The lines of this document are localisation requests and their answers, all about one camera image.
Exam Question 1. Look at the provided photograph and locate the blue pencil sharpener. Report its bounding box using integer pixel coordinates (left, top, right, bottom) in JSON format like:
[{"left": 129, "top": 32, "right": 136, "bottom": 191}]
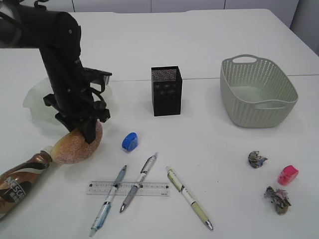
[{"left": 122, "top": 132, "right": 139, "bottom": 152}]

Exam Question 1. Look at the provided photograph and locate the beige green pen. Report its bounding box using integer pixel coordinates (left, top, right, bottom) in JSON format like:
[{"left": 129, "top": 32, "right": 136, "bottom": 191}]
[{"left": 166, "top": 166, "right": 214, "bottom": 231}]

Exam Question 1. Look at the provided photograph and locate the grey blue paper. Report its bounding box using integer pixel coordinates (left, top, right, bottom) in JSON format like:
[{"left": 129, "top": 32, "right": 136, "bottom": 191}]
[{"left": 248, "top": 150, "right": 268, "bottom": 169}]

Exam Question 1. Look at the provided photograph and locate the grey white pen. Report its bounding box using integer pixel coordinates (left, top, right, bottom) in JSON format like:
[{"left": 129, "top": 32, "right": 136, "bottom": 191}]
[{"left": 120, "top": 152, "right": 158, "bottom": 213}]

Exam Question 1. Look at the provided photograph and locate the pink pencil sharpener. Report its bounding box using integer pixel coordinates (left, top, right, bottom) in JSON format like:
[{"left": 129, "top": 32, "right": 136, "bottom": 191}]
[{"left": 277, "top": 165, "right": 299, "bottom": 186}]

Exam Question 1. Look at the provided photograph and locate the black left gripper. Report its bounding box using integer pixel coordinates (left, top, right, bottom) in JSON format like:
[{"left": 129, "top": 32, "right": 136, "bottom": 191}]
[{"left": 43, "top": 67, "right": 112, "bottom": 144}]

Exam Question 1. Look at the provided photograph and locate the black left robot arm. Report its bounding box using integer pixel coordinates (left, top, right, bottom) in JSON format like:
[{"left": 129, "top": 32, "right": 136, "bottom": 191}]
[{"left": 0, "top": 0, "right": 112, "bottom": 144}]

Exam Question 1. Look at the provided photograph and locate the pink white paper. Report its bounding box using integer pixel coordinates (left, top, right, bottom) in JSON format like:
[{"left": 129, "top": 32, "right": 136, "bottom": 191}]
[{"left": 264, "top": 186, "right": 292, "bottom": 215}]

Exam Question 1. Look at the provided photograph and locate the light blue pen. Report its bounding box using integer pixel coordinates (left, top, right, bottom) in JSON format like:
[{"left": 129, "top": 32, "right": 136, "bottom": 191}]
[{"left": 89, "top": 165, "right": 127, "bottom": 238}]

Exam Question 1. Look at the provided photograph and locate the sugared bread roll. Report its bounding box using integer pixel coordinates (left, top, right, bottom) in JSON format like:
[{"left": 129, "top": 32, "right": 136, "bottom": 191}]
[{"left": 51, "top": 121, "right": 103, "bottom": 164}]

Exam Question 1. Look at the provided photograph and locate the clear plastic ruler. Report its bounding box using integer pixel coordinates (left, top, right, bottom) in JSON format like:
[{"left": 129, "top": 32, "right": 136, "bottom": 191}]
[{"left": 86, "top": 181, "right": 171, "bottom": 196}]

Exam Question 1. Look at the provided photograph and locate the black mesh pen holder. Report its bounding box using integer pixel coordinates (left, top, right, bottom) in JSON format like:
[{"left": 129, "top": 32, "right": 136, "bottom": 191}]
[{"left": 151, "top": 66, "right": 182, "bottom": 117}]

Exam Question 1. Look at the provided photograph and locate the green woven plastic basket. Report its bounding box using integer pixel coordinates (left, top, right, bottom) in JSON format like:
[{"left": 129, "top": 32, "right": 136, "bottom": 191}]
[{"left": 220, "top": 54, "right": 299, "bottom": 128}]

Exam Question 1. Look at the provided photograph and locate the brown coffee bottle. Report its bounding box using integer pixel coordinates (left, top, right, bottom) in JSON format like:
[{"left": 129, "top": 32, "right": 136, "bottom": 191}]
[{"left": 0, "top": 146, "right": 52, "bottom": 218}]

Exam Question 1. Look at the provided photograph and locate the pale green glass plate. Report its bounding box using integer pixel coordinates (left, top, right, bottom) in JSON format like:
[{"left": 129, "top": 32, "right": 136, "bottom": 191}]
[{"left": 23, "top": 77, "right": 113, "bottom": 124}]

